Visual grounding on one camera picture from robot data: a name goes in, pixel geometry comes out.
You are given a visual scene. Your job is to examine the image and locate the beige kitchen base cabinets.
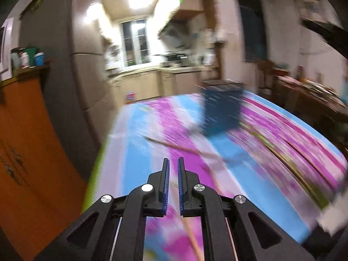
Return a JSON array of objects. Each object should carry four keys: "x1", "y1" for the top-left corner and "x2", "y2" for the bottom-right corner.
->
[{"x1": 107, "y1": 67, "x2": 219, "y2": 104}]

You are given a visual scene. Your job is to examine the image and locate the framed wall picture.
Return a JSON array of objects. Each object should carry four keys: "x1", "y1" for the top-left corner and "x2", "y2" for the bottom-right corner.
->
[{"x1": 295, "y1": 0, "x2": 323, "y2": 15}]

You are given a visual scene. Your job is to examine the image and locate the blue perforated utensil holder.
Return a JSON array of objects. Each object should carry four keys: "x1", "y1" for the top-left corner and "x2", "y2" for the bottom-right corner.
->
[{"x1": 201, "y1": 79, "x2": 244, "y2": 137}]

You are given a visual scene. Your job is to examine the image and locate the steel range hood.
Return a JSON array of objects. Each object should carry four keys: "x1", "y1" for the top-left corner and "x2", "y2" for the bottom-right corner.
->
[{"x1": 159, "y1": 19, "x2": 196, "y2": 53}]

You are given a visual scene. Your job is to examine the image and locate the dark room window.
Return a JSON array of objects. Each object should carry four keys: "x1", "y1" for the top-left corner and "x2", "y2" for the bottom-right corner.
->
[{"x1": 236, "y1": 0, "x2": 268, "y2": 63}]

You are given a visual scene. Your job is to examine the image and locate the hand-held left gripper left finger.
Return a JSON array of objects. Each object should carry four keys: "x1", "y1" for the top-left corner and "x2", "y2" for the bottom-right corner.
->
[{"x1": 35, "y1": 158, "x2": 170, "y2": 261}]

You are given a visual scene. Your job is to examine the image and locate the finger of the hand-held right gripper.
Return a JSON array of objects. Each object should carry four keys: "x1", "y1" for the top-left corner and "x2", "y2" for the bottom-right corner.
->
[{"x1": 300, "y1": 18, "x2": 348, "y2": 70}]

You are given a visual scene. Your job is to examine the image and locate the kitchen window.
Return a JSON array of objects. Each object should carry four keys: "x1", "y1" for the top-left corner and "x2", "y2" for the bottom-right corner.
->
[{"x1": 120, "y1": 19, "x2": 150, "y2": 67}]

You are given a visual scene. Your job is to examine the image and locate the grey refrigerator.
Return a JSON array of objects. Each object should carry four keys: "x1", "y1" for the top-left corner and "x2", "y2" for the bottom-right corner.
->
[{"x1": 20, "y1": 0, "x2": 121, "y2": 173}]

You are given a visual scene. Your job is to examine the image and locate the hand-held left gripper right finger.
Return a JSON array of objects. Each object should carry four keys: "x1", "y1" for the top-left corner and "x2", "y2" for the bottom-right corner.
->
[{"x1": 177, "y1": 157, "x2": 313, "y2": 261}]

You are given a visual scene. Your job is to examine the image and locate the wooden dining table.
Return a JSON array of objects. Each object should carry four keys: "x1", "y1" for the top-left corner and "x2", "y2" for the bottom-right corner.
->
[{"x1": 274, "y1": 75, "x2": 348, "y2": 153}]

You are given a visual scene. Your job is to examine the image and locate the floral striped tablecloth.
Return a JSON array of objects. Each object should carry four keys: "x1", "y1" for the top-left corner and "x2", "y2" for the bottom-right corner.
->
[{"x1": 82, "y1": 91, "x2": 348, "y2": 261}]

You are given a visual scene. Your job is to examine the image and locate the single wooden chopstick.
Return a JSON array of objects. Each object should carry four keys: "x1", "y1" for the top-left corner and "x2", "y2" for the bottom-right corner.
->
[{"x1": 143, "y1": 135, "x2": 246, "y2": 165}]

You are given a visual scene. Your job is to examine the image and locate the orange wooden cabinet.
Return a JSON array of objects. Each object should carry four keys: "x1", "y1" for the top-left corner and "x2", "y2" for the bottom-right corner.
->
[{"x1": 0, "y1": 67, "x2": 91, "y2": 261}]

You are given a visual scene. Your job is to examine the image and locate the white microwave oven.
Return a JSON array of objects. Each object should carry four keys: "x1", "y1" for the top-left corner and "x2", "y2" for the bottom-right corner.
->
[{"x1": 0, "y1": 18, "x2": 15, "y2": 81}]

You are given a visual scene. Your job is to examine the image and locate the wooden chair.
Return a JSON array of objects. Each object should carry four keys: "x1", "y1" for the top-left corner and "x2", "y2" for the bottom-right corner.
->
[{"x1": 258, "y1": 60, "x2": 280, "y2": 95}]

